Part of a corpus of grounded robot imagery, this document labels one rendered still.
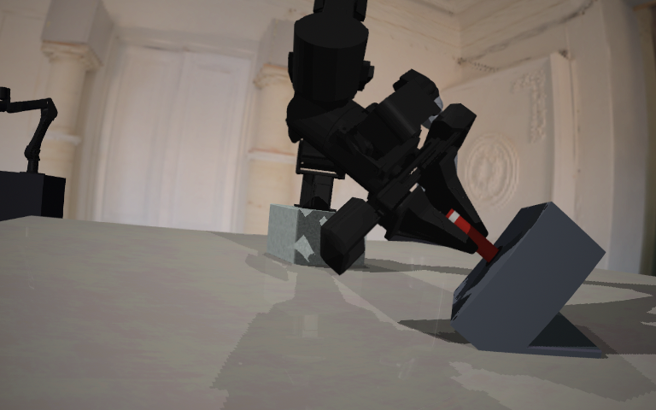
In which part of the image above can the red peg with white band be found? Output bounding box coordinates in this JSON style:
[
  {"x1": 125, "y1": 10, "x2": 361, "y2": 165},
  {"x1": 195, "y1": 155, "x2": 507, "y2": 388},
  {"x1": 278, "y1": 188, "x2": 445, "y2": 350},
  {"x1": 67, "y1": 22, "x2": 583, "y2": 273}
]
[{"x1": 446, "y1": 209, "x2": 499, "y2": 262}]

